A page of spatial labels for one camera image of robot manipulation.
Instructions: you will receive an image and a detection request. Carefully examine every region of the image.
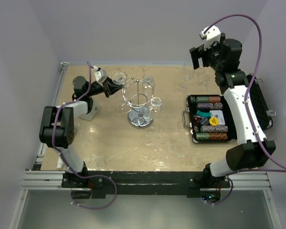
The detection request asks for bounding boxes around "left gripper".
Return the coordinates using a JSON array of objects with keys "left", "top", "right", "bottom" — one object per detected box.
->
[{"left": 86, "top": 77, "right": 124, "bottom": 98}]

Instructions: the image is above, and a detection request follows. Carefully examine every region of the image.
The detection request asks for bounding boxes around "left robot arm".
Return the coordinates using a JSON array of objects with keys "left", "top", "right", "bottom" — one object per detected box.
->
[{"left": 39, "top": 76, "right": 122, "bottom": 187}]

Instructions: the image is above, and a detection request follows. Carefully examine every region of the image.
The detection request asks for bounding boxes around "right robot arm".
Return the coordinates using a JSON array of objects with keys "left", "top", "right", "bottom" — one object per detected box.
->
[{"left": 190, "top": 32, "right": 276, "bottom": 187}]

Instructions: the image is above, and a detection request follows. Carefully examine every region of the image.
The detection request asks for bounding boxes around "chrome wine glass rack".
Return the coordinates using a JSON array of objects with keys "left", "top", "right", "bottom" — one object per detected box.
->
[{"left": 122, "top": 77, "right": 154, "bottom": 129}]

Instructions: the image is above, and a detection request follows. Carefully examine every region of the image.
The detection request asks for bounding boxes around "back right wine glass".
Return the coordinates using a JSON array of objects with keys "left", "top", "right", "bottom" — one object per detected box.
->
[{"left": 142, "top": 74, "right": 155, "bottom": 96}]

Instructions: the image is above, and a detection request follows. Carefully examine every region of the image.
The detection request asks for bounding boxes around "front right wine glass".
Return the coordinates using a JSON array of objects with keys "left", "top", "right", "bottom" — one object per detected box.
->
[{"left": 149, "top": 97, "right": 163, "bottom": 114}]

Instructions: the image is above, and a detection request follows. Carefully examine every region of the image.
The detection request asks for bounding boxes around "white charging stand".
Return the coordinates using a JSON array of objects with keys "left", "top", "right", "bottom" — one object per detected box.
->
[{"left": 80, "top": 98, "right": 100, "bottom": 121}]

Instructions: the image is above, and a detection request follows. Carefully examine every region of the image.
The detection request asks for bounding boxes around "black poker chip case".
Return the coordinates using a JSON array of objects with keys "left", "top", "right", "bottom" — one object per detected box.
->
[{"left": 185, "top": 79, "right": 274, "bottom": 144}]

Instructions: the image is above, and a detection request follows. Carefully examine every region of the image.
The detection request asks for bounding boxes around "yellow round dealer button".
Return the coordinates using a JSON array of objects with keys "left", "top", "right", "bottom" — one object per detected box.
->
[{"left": 209, "top": 117, "right": 219, "bottom": 126}]

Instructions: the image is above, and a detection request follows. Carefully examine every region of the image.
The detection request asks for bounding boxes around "white handheld device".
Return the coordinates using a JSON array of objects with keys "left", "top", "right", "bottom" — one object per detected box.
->
[{"left": 56, "top": 157, "right": 64, "bottom": 169}]

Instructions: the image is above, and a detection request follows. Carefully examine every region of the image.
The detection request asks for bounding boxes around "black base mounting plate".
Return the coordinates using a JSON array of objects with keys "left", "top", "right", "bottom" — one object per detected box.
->
[{"left": 61, "top": 171, "right": 230, "bottom": 199}]

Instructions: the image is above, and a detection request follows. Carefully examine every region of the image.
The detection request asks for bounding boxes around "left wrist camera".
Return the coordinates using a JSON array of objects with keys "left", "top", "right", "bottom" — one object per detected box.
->
[{"left": 94, "top": 68, "right": 108, "bottom": 84}]

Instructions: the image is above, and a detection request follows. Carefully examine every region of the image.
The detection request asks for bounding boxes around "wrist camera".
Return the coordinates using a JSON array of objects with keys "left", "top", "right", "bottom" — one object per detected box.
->
[
  {"left": 94, "top": 68, "right": 108, "bottom": 84},
  {"left": 200, "top": 25, "right": 221, "bottom": 50}
]

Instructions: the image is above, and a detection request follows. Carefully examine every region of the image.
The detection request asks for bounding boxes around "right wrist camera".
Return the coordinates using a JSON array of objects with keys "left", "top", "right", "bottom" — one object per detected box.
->
[{"left": 200, "top": 25, "right": 221, "bottom": 50}]

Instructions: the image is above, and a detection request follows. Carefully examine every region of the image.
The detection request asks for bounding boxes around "aluminium rail frame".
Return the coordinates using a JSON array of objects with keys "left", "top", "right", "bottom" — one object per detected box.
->
[{"left": 22, "top": 65, "right": 271, "bottom": 190}]

